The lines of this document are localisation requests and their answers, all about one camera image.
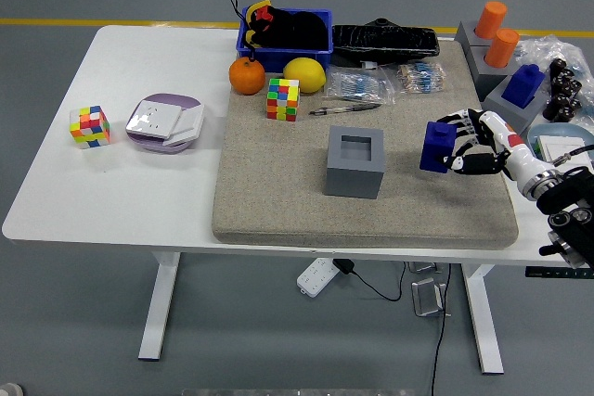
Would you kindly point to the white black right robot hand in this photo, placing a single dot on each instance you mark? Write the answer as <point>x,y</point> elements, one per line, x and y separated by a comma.
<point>510,145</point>

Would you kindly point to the blue seal with square knob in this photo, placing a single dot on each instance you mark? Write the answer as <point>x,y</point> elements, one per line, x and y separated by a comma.
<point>434,148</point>
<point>524,85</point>

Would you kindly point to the grey square seal holder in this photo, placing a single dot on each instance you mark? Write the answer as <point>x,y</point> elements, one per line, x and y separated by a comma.
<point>352,180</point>
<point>499,99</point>

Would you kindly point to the light blue plate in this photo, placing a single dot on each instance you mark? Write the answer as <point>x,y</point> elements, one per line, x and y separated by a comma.
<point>557,129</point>

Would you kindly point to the grey cylinder holder block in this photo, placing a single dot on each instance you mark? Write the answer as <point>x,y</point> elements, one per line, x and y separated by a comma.
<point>492,78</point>
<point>465,36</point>

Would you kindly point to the orange cylinder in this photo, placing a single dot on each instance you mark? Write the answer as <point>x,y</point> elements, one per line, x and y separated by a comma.
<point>502,48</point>
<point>492,19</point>

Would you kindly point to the clear plastic bag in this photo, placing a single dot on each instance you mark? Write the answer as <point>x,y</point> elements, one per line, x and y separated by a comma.
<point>540,50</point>

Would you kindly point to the bag of tan resistors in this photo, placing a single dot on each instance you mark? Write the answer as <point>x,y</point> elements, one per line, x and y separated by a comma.
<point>422,77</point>

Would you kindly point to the black table control panel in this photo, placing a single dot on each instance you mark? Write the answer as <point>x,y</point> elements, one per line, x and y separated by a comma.
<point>550,272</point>

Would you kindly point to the black wrapped long object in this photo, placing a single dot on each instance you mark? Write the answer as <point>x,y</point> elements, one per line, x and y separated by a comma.
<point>385,41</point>

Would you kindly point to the bag of blue resistors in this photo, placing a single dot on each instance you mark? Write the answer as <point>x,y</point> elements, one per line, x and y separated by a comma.
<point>357,85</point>

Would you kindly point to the black silver pen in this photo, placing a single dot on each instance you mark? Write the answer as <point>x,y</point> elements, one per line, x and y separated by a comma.
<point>345,109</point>

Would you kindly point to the white table leg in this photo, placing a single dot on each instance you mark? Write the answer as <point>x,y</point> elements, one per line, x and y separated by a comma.
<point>160,308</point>
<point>482,317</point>

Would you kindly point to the yellow lemon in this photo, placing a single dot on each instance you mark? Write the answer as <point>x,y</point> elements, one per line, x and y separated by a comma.
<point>305,74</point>

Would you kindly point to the four-by-four colourful puzzle cube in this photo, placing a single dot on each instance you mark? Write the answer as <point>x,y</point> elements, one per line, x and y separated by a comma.
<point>283,100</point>

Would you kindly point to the white power strip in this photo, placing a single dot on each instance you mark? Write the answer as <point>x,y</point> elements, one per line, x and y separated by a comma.
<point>316,277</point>

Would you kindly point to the grey-brown mat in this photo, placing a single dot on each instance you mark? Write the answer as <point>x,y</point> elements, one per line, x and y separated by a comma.
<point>278,192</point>

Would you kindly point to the blue plastic bin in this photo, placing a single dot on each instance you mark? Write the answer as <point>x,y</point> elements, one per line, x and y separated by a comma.
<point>278,60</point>

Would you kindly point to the orange fruit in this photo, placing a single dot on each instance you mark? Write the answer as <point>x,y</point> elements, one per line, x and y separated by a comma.
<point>247,76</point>

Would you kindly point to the purple plate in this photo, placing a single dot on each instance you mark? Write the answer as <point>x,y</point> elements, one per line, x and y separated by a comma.
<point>160,149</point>

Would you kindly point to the large white socket panel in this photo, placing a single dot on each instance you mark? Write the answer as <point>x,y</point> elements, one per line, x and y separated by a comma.
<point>153,120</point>

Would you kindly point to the three-by-three colourful puzzle cube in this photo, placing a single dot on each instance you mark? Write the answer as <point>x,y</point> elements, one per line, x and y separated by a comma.
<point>90,128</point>

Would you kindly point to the grey round floor object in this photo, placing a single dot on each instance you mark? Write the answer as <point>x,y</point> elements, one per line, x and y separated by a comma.
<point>9,390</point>

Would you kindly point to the small metal bracket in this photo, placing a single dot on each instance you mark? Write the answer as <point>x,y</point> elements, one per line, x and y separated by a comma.
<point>422,267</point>

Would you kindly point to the large metal bracket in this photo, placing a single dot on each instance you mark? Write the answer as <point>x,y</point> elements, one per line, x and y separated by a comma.
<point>428,298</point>

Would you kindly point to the small white switch panel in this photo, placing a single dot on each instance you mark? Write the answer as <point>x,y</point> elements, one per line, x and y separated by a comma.
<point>190,120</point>

